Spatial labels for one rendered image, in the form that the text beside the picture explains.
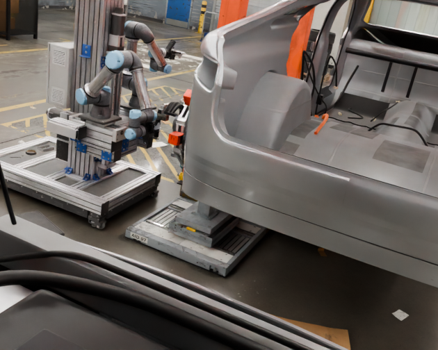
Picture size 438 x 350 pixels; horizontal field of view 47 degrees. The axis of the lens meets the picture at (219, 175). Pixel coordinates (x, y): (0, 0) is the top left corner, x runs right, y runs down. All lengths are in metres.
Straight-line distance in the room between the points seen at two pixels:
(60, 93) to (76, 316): 3.34
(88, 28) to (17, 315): 3.23
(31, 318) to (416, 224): 1.71
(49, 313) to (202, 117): 1.73
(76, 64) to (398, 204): 2.70
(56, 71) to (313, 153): 2.06
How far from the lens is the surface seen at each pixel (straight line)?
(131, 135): 3.36
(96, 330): 0.88
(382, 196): 2.24
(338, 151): 3.26
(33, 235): 1.10
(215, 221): 3.77
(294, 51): 5.86
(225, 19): 4.02
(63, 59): 4.08
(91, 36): 3.95
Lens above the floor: 1.91
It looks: 21 degrees down
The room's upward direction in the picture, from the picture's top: 10 degrees clockwise
